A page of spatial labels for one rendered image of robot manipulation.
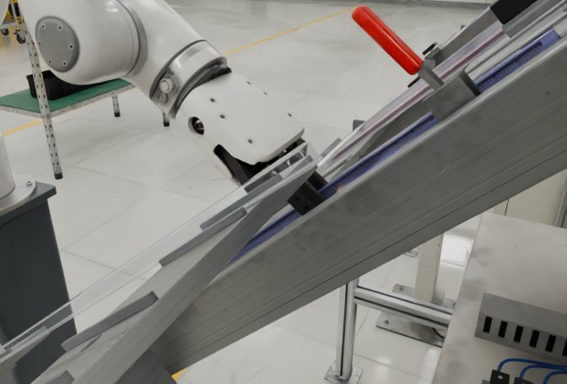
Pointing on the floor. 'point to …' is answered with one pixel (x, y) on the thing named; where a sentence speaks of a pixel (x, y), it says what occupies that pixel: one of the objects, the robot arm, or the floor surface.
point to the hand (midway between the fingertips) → (312, 197)
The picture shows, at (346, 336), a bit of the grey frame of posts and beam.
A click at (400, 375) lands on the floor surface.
